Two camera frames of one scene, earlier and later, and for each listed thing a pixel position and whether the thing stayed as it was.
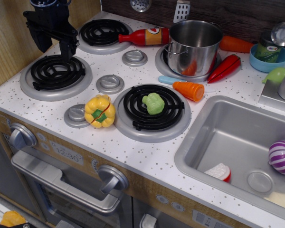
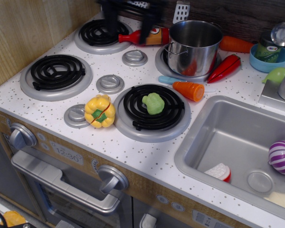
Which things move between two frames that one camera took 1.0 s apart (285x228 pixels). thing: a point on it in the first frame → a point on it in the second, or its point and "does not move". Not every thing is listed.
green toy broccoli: x=155 y=103 does not move
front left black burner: x=52 y=78 does not move
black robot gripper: x=46 y=23 → x=157 y=10
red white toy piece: x=220 y=171 does not move
